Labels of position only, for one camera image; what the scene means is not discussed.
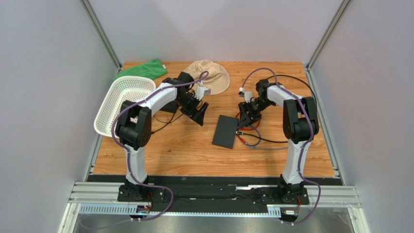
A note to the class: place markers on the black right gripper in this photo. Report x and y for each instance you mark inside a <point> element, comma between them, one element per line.
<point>248,109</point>

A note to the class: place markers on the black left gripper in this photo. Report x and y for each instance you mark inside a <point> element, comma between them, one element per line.
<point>198,118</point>

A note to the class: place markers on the black power adapter with cord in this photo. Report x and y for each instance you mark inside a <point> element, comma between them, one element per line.
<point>171,107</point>

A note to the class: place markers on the black Mercury network switch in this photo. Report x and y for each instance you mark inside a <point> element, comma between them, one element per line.
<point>225,132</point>

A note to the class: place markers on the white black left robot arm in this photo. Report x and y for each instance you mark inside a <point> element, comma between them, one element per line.
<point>132,128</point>

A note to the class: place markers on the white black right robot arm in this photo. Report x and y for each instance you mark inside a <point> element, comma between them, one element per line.
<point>300,125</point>

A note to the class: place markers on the beige bucket hat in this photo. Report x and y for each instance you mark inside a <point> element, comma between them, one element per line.
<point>218,80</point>

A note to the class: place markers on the green cloth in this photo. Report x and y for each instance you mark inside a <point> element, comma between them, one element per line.
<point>152,69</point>

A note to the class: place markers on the white perforated plastic basket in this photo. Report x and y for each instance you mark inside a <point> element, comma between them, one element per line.
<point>131,88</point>

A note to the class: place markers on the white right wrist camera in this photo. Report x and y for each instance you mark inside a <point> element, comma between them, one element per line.
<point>247,95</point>

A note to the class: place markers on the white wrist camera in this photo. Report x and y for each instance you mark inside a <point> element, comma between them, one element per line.
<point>201,91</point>
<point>247,95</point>

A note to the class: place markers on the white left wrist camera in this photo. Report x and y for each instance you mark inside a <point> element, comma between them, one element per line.
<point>201,91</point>

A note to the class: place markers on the aluminium front rail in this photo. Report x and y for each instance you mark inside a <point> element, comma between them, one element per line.
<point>100,198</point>

